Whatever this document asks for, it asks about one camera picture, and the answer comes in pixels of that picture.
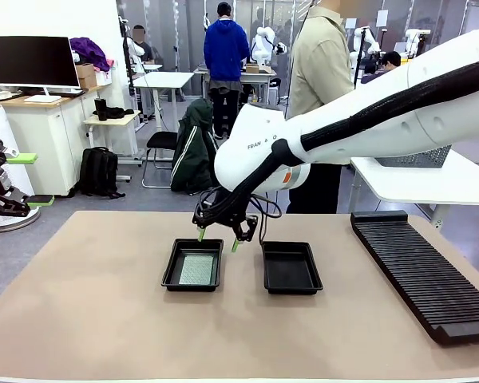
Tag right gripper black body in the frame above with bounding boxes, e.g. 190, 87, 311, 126
192, 191, 254, 230

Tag green perforated circuit board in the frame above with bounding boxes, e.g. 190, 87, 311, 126
178, 254, 217, 286

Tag black plastic ESD tray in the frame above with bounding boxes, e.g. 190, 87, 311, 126
260, 240, 324, 295
160, 238, 225, 293

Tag white cabinet with wood top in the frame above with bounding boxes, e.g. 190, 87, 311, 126
0, 85, 113, 197

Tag white keyboard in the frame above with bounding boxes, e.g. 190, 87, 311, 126
23, 94, 63, 104

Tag black backpack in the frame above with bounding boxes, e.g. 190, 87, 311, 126
77, 146, 126, 199

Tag dark green striped jacket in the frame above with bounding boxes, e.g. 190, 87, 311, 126
169, 98, 220, 196

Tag small wood topped side table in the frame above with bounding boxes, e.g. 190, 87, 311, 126
82, 110, 143, 167

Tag black monitor with white stand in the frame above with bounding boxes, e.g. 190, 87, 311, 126
0, 35, 81, 97

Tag small cardboard box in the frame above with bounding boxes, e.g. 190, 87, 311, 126
74, 62, 97, 90

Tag black cloth item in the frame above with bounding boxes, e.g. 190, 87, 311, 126
103, 105, 136, 120

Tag purple jacket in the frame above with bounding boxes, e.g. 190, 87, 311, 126
69, 37, 113, 73

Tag white workbench desk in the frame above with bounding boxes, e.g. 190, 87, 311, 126
193, 65, 279, 120

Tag white standing desk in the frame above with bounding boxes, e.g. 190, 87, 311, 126
132, 71, 196, 132

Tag person in beige shirt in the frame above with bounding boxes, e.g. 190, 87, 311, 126
286, 0, 356, 215

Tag person in black top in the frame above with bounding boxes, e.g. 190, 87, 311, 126
131, 24, 155, 65

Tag man in blue hoodie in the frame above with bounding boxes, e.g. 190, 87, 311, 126
203, 2, 251, 140

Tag grey mesh basket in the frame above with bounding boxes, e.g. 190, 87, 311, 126
374, 144, 453, 168

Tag black slotted board rack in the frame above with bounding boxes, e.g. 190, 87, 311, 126
350, 210, 479, 346

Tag black tripod stand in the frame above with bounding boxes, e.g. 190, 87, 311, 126
350, 26, 370, 91

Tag person in navy sweater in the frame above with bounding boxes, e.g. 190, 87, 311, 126
361, 50, 404, 85

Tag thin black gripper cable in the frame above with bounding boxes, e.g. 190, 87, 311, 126
247, 193, 283, 245

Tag black metal frame chair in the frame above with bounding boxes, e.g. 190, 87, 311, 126
141, 130, 180, 189

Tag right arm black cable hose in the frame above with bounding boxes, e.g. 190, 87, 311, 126
199, 54, 479, 224

